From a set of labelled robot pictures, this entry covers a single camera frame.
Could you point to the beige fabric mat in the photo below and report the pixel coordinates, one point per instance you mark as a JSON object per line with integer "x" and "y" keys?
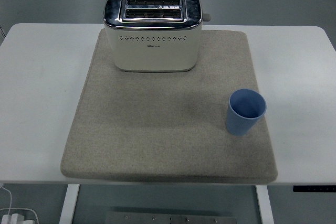
{"x": 157, "y": 129}

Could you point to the black table control panel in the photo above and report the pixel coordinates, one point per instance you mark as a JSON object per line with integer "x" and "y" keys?
{"x": 315, "y": 189}

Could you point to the white plug adapter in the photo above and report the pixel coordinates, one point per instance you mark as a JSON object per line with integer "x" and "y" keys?
{"x": 14, "y": 218}

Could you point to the blue plastic cup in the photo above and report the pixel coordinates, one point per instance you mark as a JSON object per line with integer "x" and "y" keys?
{"x": 240, "y": 124}

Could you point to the white and chrome toaster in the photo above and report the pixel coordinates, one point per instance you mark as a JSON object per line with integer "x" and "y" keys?
{"x": 155, "y": 53}

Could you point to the grey metal plate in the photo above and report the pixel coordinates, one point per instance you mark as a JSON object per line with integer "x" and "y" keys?
{"x": 170, "y": 218}

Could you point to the white power strip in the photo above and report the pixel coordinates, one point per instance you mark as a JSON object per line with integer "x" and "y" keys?
{"x": 32, "y": 214}

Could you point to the white table leg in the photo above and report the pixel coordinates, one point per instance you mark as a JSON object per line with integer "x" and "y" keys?
{"x": 265, "y": 205}
{"x": 68, "y": 203}

